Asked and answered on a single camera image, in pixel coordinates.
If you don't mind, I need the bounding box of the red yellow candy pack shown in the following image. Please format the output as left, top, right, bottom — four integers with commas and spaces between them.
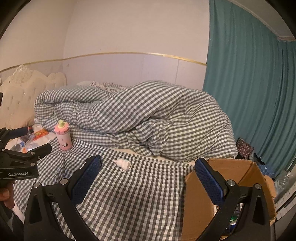
33, 128, 49, 141

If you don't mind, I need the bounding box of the brown cardboard box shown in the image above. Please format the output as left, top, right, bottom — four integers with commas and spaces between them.
182, 159, 276, 240

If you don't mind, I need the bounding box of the crumpled white tissue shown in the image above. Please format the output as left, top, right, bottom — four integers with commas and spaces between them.
113, 159, 131, 171

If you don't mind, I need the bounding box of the large water jug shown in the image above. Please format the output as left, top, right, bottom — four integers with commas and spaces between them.
274, 170, 293, 196

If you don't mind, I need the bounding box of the bottled water pack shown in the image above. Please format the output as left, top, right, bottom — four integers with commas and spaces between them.
258, 164, 274, 179

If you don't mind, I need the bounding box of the cream tufted headboard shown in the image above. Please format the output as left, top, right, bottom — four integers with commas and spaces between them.
1, 65, 67, 129

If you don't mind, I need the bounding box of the left hand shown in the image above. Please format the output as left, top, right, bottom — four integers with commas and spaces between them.
0, 181, 15, 209

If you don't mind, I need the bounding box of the teal curtain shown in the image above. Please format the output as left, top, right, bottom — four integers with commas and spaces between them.
203, 1, 295, 176

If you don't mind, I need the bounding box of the floral bag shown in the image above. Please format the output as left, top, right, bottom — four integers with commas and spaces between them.
236, 138, 254, 160

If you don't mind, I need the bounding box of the grey checkered duvet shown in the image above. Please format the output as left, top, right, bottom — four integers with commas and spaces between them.
34, 81, 238, 162

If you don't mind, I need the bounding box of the pink drink bottle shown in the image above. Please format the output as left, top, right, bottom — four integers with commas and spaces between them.
54, 120, 72, 151

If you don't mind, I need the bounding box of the checkered bed sheet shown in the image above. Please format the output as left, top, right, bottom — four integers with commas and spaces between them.
12, 136, 197, 241

